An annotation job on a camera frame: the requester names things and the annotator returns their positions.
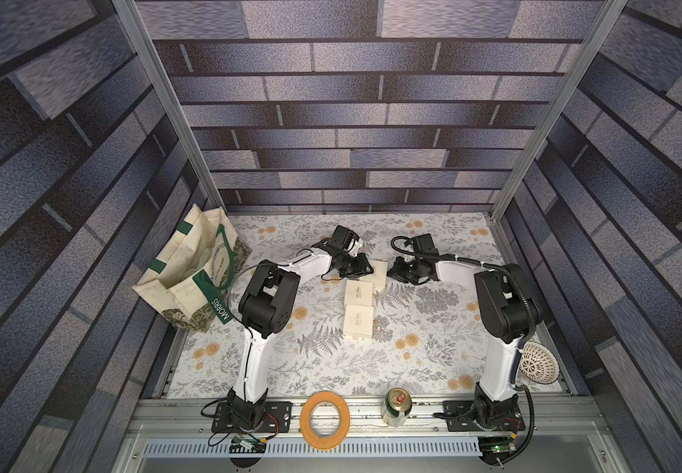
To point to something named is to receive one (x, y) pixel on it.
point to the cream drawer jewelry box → (358, 320)
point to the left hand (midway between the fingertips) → (373, 268)
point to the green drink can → (398, 403)
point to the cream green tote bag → (191, 274)
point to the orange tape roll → (334, 440)
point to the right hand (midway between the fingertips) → (386, 271)
